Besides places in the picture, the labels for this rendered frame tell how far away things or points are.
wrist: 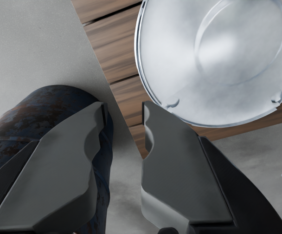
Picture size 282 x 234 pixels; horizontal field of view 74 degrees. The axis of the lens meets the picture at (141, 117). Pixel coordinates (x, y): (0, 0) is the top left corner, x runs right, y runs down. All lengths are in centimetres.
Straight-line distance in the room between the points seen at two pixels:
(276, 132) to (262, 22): 77
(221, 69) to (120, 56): 16
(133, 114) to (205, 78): 14
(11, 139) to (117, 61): 30
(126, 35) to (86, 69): 42
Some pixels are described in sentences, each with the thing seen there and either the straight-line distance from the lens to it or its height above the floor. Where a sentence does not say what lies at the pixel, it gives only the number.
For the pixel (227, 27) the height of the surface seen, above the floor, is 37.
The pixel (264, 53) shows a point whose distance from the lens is 34.
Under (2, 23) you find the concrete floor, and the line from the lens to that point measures 76.
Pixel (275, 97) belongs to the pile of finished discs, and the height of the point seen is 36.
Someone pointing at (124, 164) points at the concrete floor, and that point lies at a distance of 95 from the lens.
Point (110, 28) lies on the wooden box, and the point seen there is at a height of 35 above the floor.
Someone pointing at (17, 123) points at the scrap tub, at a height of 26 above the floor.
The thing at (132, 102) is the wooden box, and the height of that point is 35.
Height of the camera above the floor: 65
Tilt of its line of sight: 57 degrees down
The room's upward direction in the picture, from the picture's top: 176 degrees clockwise
